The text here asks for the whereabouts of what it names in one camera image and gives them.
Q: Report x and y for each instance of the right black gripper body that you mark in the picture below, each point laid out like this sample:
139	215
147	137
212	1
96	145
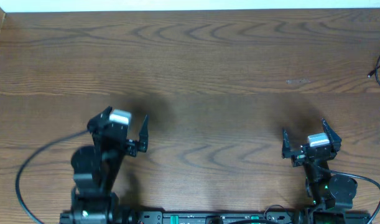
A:
299	158

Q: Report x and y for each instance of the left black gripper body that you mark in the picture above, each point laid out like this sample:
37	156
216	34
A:
130	149

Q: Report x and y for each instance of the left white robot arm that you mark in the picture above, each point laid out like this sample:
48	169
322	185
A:
96	169

